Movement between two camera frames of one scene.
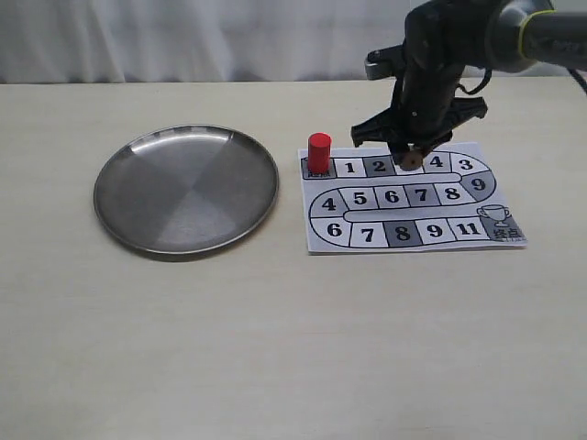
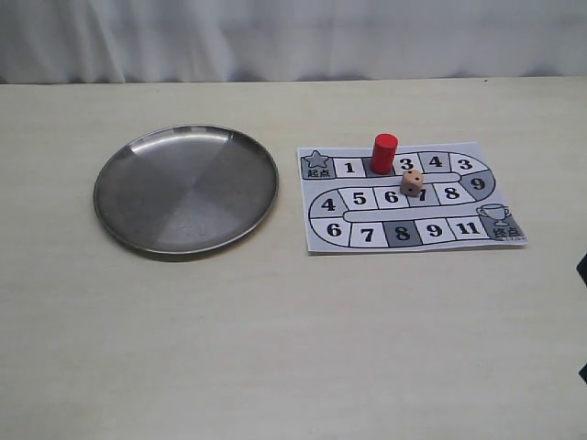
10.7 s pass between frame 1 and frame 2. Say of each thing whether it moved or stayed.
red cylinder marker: moved
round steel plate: stayed
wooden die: moved
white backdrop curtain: stayed
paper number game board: stayed
